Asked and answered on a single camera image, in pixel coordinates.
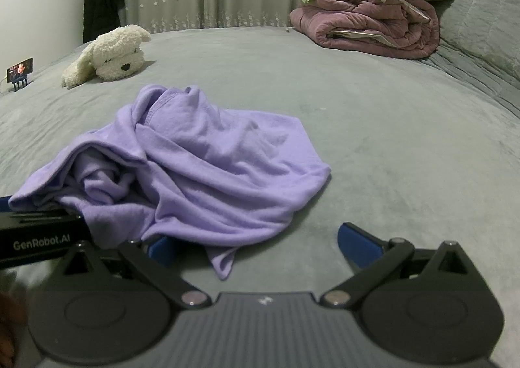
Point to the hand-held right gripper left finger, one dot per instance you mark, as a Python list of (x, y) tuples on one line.
[(161, 248)]

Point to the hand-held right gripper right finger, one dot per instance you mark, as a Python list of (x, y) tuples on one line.
[(357, 244)]

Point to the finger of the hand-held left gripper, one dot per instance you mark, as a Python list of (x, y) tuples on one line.
[(4, 203)]

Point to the purple pants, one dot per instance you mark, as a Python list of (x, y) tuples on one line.
[(203, 157)]

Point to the person's left forearm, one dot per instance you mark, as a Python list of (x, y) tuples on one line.
[(8, 323)]

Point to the grey bed cover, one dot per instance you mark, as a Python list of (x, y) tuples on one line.
[(386, 148)]

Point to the smartphone with lit screen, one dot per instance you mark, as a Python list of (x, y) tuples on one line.
[(20, 69)]

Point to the white plush dog toy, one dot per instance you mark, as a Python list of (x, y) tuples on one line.
[(113, 51)]

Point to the mauve folded quilt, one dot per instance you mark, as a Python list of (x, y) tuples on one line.
[(365, 23)]

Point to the grey quilted headboard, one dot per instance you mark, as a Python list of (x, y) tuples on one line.
[(483, 19)]

